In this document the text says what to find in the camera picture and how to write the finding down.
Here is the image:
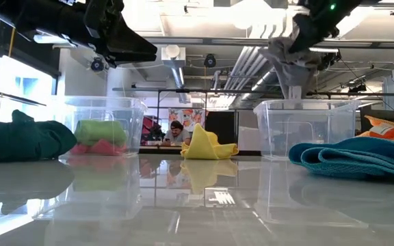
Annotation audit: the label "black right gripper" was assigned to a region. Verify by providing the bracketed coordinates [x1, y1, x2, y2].
[289, 0, 363, 55]

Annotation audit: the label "orange towel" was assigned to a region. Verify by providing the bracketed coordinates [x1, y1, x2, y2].
[356, 115, 394, 147]

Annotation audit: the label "pink towel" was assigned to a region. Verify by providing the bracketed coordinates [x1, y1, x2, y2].
[68, 139, 128, 156]

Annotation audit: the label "grey towel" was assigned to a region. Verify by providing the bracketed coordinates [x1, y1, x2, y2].
[259, 36, 322, 100]

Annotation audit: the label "poster with orange fruit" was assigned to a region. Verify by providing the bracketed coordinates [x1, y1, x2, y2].
[168, 108, 205, 134]

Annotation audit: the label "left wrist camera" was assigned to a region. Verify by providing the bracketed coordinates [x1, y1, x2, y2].
[70, 46, 116, 73]

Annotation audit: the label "clear plastic bin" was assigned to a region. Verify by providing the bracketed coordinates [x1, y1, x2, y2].
[253, 98, 361, 161]
[60, 96, 149, 159]

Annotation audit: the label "person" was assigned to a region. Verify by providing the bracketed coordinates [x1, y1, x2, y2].
[162, 120, 193, 146]

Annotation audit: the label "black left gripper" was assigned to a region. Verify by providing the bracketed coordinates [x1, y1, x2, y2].
[82, 0, 158, 68]

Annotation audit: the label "dark green towel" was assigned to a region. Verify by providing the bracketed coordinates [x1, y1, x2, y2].
[0, 109, 78, 163]

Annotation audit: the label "silver ceiling ducts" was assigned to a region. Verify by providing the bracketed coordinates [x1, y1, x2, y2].
[223, 46, 280, 100]

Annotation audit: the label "teal blue towel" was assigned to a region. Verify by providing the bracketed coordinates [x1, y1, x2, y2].
[288, 136, 394, 181]

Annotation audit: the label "yellow towel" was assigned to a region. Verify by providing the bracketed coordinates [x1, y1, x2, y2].
[180, 122, 239, 161]

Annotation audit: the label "light green towel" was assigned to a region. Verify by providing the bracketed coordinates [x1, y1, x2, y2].
[73, 119, 129, 147]

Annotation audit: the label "dark panel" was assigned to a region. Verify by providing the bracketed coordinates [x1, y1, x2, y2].
[205, 111, 239, 145]

